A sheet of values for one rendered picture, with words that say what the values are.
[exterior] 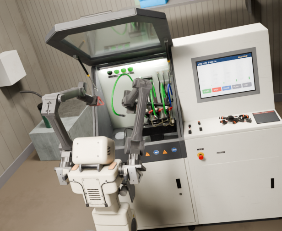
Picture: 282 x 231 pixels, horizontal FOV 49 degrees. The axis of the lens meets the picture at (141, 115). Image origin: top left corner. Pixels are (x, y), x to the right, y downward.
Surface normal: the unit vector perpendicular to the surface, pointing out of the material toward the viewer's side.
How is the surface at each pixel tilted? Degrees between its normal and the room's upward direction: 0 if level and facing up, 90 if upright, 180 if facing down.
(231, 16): 90
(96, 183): 82
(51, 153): 90
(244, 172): 90
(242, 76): 76
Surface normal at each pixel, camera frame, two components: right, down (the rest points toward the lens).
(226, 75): -0.12, 0.25
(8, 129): 0.95, -0.07
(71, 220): -0.21, -0.86
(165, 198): -0.07, 0.48
